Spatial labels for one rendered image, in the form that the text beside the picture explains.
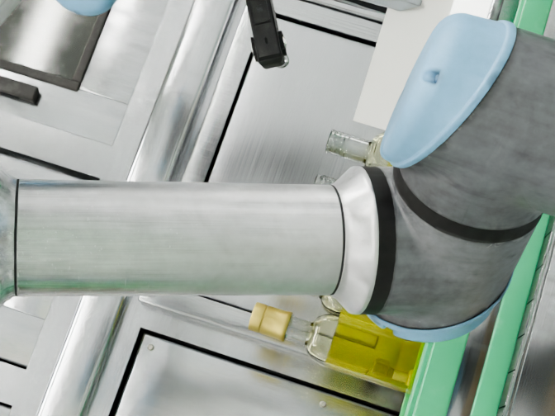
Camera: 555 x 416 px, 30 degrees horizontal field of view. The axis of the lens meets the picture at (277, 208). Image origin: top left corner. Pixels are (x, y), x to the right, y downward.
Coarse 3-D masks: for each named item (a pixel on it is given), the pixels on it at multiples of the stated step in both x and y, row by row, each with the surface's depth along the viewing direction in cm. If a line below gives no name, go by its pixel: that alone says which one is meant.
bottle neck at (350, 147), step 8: (336, 136) 124; (344, 136) 125; (352, 136) 125; (328, 144) 125; (336, 144) 124; (344, 144) 124; (352, 144) 124; (360, 144) 124; (328, 152) 126; (336, 152) 125; (344, 152) 125; (352, 152) 124; (360, 152) 124; (360, 160) 125
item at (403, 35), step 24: (432, 0) 101; (384, 24) 102; (408, 24) 102; (432, 24) 102; (384, 48) 102; (408, 48) 102; (384, 72) 102; (408, 72) 102; (360, 96) 103; (384, 96) 103; (360, 120) 103; (384, 120) 103
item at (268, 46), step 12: (252, 0) 104; (264, 0) 104; (252, 12) 104; (264, 12) 104; (252, 24) 104; (264, 24) 104; (276, 24) 105; (264, 36) 104; (276, 36) 104; (252, 48) 105; (264, 48) 104; (276, 48) 104; (264, 60) 104; (276, 60) 104
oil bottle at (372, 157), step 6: (384, 132) 124; (378, 138) 123; (372, 144) 123; (378, 144) 123; (366, 150) 124; (372, 150) 123; (378, 150) 123; (366, 156) 124; (372, 156) 123; (378, 156) 122; (366, 162) 124; (372, 162) 123; (378, 162) 122; (384, 162) 122
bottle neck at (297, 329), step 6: (294, 318) 119; (300, 318) 120; (288, 324) 119; (294, 324) 119; (300, 324) 119; (306, 324) 119; (288, 330) 119; (294, 330) 119; (300, 330) 118; (306, 330) 118; (288, 336) 119; (294, 336) 119; (300, 336) 119; (294, 342) 120; (300, 342) 119
